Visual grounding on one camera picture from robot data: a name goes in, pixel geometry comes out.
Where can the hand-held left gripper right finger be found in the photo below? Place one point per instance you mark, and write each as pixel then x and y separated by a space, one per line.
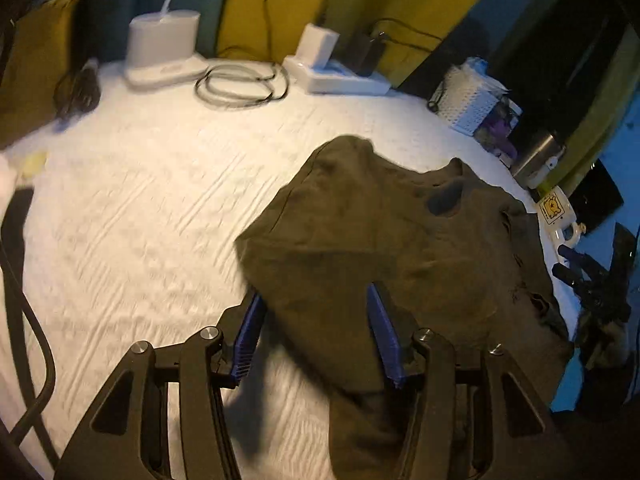
pixel 382 330

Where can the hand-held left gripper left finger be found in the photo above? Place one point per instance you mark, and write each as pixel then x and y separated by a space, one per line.
pixel 247 340

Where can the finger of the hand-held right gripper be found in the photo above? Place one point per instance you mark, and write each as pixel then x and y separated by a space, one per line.
pixel 572 280
pixel 580 257

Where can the olive brown garment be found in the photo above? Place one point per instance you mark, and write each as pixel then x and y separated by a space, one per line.
pixel 380 230

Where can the white cartoon mug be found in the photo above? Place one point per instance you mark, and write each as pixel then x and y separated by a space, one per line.
pixel 554 210

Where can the black flat panel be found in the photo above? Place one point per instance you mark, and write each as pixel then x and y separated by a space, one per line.
pixel 595 195

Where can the steel tumbler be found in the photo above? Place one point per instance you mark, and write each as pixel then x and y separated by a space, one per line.
pixel 537 152

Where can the purple plush toy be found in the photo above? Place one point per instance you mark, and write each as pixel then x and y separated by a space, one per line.
pixel 497 130

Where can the yellow curtain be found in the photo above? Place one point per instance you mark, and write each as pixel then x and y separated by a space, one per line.
pixel 280 5
pixel 605 100

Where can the white textured tablecloth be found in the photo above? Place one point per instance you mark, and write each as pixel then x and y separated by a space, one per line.
pixel 150 185

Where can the white plastic basket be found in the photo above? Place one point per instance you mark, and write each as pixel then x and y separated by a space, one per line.
pixel 467 102

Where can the blue white plastic bag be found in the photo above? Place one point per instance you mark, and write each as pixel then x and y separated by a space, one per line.
pixel 482 72

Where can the white power strip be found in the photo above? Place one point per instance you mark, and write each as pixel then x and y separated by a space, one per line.
pixel 345 82

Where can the small pale yellow object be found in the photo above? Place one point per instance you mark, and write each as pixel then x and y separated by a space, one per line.
pixel 34 164

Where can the black charger plug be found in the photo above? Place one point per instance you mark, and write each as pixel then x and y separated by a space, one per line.
pixel 367 52

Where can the white crumpled cloth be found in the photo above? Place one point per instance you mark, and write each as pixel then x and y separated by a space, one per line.
pixel 5 180

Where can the white charger plug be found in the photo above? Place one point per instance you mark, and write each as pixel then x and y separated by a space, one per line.
pixel 317 42

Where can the white desk lamp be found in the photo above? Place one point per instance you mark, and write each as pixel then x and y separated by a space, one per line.
pixel 162 45

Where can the cardboard box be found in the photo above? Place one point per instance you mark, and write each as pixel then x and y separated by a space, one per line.
pixel 35 60

